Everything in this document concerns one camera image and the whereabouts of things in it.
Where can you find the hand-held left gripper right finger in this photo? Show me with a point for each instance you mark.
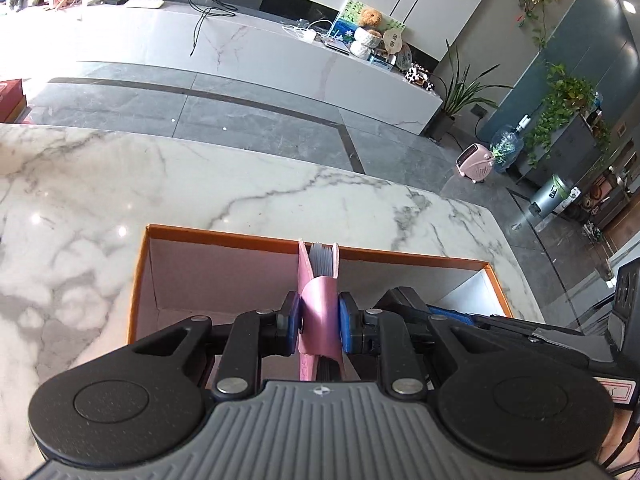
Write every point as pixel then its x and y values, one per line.
pixel 346 326

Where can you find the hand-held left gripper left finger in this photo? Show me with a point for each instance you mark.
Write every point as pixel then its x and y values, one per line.
pixel 291 321

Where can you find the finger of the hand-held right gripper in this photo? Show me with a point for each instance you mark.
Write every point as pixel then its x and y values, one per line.
pixel 400 300
pixel 450 316

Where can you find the pink card holder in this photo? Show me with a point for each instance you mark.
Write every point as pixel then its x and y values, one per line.
pixel 320 310

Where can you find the orange cardboard box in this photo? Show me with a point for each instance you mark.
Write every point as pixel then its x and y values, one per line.
pixel 210 270

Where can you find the grey trash can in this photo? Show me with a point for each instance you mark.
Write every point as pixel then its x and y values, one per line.
pixel 550 194

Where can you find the pink space heater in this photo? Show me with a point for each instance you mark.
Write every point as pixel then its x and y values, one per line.
pixel 475 161

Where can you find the dark cabinet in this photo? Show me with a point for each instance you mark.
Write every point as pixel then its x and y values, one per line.
pixel 565 152

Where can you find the blue water jug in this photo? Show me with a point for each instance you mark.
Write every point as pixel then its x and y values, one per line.
pixel 505 147

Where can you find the pothos plant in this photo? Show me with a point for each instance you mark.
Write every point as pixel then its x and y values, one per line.
pixel 565 110

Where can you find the long-leaf potted plant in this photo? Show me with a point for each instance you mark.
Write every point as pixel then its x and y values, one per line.
pixel 457 92

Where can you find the cow-print plush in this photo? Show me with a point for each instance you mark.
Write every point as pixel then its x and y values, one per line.
pixel 420 76

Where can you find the decorative plate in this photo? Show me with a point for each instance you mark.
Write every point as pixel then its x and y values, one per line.
pixel 406 55

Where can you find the white knitted pot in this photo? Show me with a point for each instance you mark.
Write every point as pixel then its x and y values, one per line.
pixel 361 50
pixel 367 36

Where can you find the wooden fan-shaped sign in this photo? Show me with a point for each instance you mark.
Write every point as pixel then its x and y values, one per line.
pixel 391 40

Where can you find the white marble TV cabinet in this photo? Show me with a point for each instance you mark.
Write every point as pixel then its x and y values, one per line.
pixel 260 60

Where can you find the white power strip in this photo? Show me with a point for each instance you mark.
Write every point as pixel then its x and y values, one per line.
pixel 306 34

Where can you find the brown teddy bear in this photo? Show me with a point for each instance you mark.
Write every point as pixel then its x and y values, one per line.
pixel 370 17

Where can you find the flower painting canvas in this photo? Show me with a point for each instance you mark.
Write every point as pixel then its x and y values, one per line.
pixel 350 15

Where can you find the hanging vine plant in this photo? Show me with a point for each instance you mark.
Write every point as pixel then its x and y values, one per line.
pixel 530 5

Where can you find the red box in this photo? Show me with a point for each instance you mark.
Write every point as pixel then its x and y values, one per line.
pixel 10 97

